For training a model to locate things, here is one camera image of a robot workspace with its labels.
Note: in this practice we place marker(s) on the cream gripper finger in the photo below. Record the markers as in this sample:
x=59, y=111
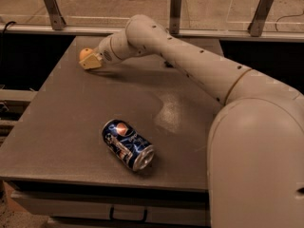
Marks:
x=90, y=61

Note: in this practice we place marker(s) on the orange fruit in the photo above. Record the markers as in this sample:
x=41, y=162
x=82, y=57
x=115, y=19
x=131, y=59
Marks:
x=85, y=52

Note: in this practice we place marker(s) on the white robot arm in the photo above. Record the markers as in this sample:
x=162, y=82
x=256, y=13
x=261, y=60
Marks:
x=255, y=150

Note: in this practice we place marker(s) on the dark blue rxbar wrapper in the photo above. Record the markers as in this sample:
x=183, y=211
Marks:
x=167, y=64

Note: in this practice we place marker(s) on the blue pepsi can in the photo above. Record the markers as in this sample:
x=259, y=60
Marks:
x=135, y=151

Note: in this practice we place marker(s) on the grey table drawer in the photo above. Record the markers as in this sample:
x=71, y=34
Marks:
x=78, y=211

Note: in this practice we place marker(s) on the left metal rail bracket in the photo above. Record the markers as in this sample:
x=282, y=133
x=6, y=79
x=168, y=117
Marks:
x=57, y=20

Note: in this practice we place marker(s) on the metal rail bracket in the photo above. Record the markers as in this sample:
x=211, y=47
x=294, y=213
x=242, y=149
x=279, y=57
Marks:
x=256, y=27
x=175, y=16
x=57, y=20

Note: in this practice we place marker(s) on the middle metal rail bracket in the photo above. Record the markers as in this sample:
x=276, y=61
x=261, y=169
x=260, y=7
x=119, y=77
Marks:
x=175, y=16

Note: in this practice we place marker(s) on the black drawer handle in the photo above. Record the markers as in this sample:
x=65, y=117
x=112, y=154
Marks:
x=128, y=213

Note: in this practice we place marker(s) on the right metal rail bracket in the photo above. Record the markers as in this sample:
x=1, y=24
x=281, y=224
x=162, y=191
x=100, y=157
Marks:
x=256, y=27

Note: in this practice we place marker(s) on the horizontal metal rail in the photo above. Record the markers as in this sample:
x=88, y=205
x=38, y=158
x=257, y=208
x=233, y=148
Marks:
x=231, y=35

